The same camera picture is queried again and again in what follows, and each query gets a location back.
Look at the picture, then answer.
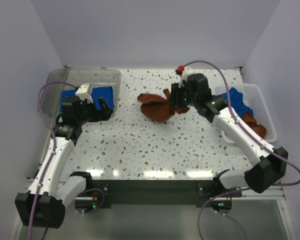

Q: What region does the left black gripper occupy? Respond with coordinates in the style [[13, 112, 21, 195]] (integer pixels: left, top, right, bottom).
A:
[[76, 96, 113, 125]]

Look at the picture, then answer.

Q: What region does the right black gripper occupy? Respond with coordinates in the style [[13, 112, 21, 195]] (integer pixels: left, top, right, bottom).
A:
[[168, 79, 199, 108]]

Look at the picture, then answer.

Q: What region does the blue towel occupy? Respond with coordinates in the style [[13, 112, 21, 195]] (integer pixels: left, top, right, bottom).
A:
[[59, 86, 115, 113], [229, 87, 254, 117]]

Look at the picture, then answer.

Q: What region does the brown towel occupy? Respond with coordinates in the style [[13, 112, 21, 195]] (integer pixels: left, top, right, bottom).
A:
[[241, 112, 267, 139], [137, 88, 190, 122]]

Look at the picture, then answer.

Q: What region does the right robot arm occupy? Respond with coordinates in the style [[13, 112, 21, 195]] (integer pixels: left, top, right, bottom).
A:
[[169, 73, 288, 197]]

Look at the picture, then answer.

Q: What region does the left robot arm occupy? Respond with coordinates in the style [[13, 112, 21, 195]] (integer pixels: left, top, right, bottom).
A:
[[15, 95, 113, 229]]

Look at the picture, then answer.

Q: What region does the clear plastic storage bin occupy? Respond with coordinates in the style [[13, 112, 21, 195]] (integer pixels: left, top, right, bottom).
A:
[[40, 67, 122, 125]]

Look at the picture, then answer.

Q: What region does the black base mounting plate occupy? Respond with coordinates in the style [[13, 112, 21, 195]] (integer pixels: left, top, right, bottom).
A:
[[74, 179, 243, 209]]

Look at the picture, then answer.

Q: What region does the white plastic laundry basket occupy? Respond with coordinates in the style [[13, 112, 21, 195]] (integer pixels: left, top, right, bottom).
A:
[[228, 83, 278, 143]]

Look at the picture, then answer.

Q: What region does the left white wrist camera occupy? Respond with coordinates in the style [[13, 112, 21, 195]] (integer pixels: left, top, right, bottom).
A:
[[75, 83, 94, 104]]

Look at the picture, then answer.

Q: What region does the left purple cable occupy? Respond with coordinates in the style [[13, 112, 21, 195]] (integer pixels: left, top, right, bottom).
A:
[[27, 81, 106, 240]]

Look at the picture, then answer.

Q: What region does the purple cable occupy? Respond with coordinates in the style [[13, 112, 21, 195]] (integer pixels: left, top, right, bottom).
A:
[[184, 59, 300, 240], [27, 81, 106, 240]]

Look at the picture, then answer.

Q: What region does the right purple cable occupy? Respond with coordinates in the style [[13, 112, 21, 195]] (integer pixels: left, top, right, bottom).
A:
[[184, 59, 300, 240]]

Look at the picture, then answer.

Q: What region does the aluminium rail frame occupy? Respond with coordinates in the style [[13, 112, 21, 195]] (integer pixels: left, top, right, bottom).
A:
[[8, 159, 295, 240]]

